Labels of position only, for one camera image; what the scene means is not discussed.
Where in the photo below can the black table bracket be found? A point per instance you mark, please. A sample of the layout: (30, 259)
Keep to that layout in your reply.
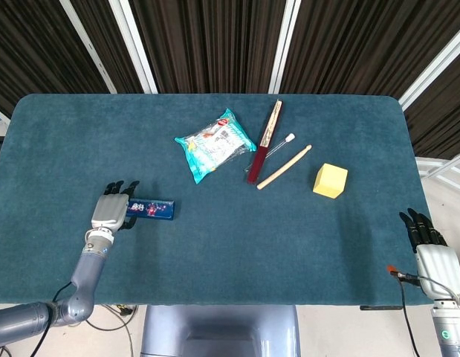
(382, 307)

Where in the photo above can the wide white frame post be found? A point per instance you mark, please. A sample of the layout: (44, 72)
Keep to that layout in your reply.
(133, 46)

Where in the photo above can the blue printed glasses case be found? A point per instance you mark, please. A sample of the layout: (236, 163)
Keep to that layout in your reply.
(155, 210)

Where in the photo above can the light wooden drumstick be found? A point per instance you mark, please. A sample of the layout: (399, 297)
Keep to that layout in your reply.
(283, 168)

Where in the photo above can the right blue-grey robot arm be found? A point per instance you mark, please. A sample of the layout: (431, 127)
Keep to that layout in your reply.
(450, 334)

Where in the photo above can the thin white frame post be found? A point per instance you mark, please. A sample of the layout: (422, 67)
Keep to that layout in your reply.
(88, 46)

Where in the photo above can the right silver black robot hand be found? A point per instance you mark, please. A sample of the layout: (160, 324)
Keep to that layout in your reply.
(439, 267)

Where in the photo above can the teal clear plastic packet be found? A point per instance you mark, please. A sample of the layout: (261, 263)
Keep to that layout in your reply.
(214, 147)

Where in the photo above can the glass tube with white cap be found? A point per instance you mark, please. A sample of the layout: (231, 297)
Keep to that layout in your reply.
(290, 137)

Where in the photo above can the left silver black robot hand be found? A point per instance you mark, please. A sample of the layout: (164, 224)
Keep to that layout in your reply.
(110, 210)

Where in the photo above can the dark brown pleated curtain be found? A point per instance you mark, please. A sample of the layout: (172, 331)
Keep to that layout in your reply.
(214, 44)

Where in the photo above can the yellow cube block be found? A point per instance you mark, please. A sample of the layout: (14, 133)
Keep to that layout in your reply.
(330, 182)

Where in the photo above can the dark red folded fan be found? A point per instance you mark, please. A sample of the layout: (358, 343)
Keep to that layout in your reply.
(263, 148)

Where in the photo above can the teal velvet tablecloth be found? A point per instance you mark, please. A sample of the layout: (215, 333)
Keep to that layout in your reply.
(229, 241)

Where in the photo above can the white metal rail frame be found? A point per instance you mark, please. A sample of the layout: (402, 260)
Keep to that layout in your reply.
(423, 162)

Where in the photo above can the blue-grey robot torso base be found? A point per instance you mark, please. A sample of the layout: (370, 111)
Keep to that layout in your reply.
(218, 331)

